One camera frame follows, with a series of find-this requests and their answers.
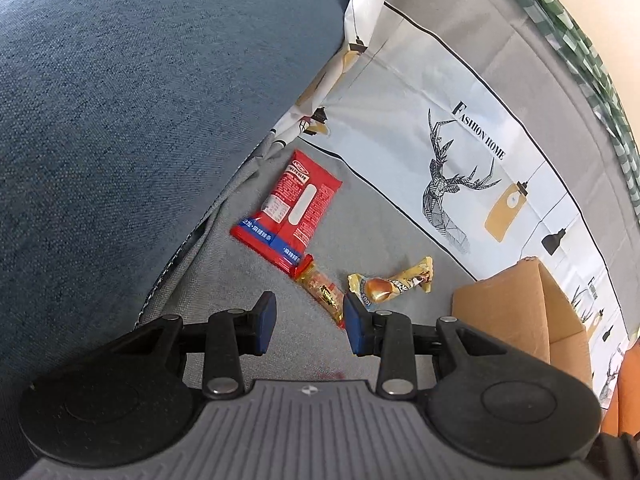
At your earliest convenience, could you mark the cardboard box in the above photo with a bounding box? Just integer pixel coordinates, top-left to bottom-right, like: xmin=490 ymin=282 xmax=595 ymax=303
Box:
xmin=451 ymin=256 xmax=594 ymax=392

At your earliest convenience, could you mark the small red clear snack bar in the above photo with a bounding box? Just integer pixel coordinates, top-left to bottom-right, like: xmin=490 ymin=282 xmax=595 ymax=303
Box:
xmin=294 ymin=255 xmax=348 ymax=330

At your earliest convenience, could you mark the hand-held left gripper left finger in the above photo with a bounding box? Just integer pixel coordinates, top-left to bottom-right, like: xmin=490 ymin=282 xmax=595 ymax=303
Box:
xmin=131 ymin=290 xmax=278 ymax=402

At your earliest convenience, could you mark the deer print sofa cover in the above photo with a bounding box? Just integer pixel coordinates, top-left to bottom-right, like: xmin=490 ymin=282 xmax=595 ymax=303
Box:
xmin=135 ymin=0 xmax=640 ymax=411

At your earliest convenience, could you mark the yellow bread snack packet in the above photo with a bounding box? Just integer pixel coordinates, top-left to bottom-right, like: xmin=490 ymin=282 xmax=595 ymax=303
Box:
xmin=348 ymin=256 xmax=435 ymax=307

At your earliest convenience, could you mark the orange cloth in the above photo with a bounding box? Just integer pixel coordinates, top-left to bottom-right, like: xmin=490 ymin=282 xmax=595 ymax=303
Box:
xmin=596 ymin=350 xmax=640 ymax=437

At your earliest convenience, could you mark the green checkered cloth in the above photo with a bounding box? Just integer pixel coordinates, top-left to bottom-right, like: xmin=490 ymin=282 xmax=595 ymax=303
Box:
xmin=479 ymin=0 xmax=640 ymax=202

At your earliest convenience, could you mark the red snack packet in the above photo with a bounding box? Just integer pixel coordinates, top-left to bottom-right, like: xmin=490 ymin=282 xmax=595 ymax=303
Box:
xmin=230 ymin=149 xmax=344 ymax=277

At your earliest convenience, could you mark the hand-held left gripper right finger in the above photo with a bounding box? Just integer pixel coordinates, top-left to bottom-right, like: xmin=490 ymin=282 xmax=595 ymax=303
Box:
xmin=342 ymin=291 xmax=498 ymax=402

